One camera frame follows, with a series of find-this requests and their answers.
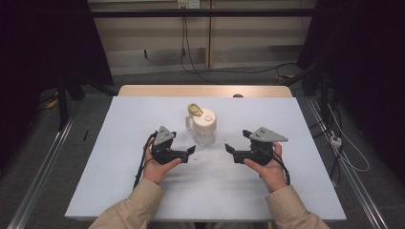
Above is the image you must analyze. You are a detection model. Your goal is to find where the black hanging wall cable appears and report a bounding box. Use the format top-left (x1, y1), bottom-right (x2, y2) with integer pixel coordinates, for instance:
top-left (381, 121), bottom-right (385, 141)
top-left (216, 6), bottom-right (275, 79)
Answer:
top-left (180, 15), bottom-right (224, 85)

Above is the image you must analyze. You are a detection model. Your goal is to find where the person's right hand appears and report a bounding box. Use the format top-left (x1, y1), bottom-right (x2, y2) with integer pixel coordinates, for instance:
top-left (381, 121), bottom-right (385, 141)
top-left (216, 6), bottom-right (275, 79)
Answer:
top-left (243, 141), bottom-right (288, 194)

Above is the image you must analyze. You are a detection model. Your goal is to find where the light wooden table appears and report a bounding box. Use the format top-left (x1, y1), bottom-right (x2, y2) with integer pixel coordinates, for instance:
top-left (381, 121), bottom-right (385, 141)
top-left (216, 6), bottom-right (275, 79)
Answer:
top-left (117, 84), bottom-right (293, 98)

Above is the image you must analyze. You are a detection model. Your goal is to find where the black horizontal bar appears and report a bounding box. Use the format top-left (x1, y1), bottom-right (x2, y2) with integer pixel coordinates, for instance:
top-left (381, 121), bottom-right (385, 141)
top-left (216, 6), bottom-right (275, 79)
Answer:
top-left (90, 9), bottom-right (317, 18)

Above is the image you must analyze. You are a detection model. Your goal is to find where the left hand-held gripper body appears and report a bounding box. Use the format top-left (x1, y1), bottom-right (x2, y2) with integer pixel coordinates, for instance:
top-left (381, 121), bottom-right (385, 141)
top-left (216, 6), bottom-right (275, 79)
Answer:
top-left (150, 125), bottom-right (190, 166)

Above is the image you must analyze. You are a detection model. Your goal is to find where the white wall socket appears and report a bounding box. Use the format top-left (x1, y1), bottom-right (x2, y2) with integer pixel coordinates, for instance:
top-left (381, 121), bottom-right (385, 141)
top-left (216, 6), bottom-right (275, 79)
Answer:
top-left (177, 0), bottom-right (201, 10)

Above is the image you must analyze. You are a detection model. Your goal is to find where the left hand-held gripper black cable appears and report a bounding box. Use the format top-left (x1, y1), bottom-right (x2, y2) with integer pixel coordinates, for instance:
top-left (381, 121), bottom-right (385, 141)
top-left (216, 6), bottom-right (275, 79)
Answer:
top-left (133, 131), bottom-right (159, 189)

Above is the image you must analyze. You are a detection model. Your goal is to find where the hand-held gripper black cable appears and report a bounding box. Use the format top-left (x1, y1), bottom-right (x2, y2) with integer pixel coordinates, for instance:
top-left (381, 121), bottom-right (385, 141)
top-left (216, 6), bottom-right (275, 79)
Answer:
top-left (133, 131), bottom-right (159, 189)
top-left (271, 152), bottom-right (291, 186)

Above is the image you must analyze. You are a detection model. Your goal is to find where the black curtain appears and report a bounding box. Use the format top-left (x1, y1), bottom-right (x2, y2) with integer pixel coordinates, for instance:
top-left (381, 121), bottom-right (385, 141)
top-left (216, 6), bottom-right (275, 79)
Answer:
top-left (297, 0), bottom-right (405, 183)
top-left (0, 0), bottom-right (115, 175)

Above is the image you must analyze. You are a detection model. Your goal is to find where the white table mat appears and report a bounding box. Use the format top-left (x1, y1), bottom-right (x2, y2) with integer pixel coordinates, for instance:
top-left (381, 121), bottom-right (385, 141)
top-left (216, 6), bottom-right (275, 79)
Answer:
top-left (64, 95), bottom-right (348, 222)

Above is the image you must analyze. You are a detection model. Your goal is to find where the clear cup with cream lid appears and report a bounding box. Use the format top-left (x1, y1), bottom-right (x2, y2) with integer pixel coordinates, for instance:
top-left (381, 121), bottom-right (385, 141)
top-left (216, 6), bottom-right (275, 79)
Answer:
top-left (184, 102), bottom-right (218, 147)

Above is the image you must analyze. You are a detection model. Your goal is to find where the aluminium floor rail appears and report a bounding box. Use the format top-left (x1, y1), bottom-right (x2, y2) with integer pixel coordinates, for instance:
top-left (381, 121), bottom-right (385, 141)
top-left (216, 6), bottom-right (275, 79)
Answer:
top-left (7, 115), bottom-right (75, 229)
top-left (306, 96), bottom-right (390, 229)

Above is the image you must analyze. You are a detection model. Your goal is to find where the person's left hand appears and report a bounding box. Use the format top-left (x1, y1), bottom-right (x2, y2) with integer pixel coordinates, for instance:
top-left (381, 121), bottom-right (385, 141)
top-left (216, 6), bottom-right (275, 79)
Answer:
top-left (141, 137), bottom-right (183, 186)

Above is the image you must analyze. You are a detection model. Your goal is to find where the black cable bundle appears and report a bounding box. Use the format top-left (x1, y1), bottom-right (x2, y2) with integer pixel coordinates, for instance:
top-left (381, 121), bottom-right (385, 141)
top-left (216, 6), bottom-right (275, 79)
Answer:
top-left (309, 94), bottom-right (344, 179)

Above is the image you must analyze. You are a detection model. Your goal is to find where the right hand-held gripper black cable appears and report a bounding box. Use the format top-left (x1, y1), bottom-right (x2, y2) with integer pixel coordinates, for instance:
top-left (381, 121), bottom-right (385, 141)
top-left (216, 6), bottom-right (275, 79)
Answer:
top-left (271, 152), bottom-right (291, 186)

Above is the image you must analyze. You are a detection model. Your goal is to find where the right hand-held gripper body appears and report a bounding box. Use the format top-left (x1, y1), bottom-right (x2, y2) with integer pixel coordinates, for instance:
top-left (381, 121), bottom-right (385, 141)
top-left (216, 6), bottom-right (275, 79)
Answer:
top-left (232, 126), bottom-right (289, 167)

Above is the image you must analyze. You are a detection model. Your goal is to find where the black metal stand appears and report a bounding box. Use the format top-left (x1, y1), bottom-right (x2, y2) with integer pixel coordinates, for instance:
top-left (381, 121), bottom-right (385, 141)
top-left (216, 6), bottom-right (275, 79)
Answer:
top-left (319, 72), bottom-right (330, 122)
top-left (55, 63), bottom-right (70, 132)

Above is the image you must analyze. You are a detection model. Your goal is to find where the white floor cable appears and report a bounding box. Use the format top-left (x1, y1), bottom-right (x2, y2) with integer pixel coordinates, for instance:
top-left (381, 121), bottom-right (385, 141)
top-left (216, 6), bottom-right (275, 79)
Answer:
top-left (327, 103), bottom-right (371, 174)

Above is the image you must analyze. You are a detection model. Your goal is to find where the black floor cable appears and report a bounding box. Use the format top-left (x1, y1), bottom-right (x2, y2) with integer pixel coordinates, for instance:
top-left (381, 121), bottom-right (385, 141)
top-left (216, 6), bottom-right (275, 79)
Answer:
top-left (194, 62), bottom-right (299, 76)

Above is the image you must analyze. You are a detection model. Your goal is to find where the yellow floor marker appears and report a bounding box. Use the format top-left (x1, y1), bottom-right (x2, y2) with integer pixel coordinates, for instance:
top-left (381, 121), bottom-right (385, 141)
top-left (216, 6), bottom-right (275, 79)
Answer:
top-left (45, 91), bottom-right (60, 110)

